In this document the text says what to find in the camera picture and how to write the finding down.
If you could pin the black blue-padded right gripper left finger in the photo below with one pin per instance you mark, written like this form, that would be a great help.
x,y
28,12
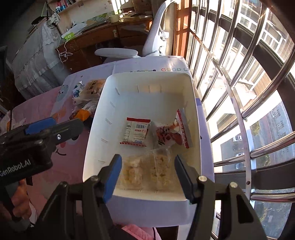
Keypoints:
x,y
60,132

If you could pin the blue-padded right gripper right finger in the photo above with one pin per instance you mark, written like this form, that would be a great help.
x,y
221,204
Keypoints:
x,y
200,191

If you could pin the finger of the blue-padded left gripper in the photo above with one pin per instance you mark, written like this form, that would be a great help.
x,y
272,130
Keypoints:
x,y
96,192

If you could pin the blue white snack packet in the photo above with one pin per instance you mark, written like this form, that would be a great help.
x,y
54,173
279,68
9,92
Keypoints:
x,y
77,96

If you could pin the person's left hand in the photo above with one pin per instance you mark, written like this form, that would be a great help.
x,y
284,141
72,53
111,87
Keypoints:
x,y
21,202

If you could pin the orange snack packet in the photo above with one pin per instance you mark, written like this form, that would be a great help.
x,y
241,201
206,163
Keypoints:
x,y
85,112

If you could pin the clear rice cake packet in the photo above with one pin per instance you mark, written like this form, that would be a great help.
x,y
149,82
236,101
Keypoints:
x,y
133,174

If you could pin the clear rice cracker packet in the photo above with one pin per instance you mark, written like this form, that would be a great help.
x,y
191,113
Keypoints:
x,y
161,174

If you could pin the large clear biscuit bag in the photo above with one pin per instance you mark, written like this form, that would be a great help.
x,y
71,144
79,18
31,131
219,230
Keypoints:
x,y
92,90

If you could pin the red tiger snack packet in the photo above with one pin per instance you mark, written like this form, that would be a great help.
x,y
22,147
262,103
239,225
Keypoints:
x,y
177,132

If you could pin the grey lace-covered furniture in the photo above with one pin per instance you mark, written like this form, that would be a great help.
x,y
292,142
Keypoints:
x,y
37,67

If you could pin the red white snack packet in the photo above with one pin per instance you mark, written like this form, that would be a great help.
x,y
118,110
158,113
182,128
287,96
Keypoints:
x,y
136,132

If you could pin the wooden desk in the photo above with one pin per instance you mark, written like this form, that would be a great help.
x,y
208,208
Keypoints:
x,y
79,53

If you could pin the white plastic storage bin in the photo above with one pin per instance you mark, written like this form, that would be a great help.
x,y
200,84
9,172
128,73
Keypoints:
x,y
156,96

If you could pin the green tissue box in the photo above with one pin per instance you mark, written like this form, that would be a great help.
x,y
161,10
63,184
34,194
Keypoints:
x,y
68,36

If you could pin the wooden bookshelf with books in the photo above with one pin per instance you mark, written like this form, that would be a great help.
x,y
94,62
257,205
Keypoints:
x,y
80,11

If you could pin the white mug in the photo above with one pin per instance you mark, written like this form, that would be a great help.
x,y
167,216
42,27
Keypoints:
x,y
114,18

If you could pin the grey office chair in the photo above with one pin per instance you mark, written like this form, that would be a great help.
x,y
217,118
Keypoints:
x,y
155,44

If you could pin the metal window guard bars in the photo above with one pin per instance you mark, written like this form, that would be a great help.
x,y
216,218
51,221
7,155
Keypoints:
x,y
241,57

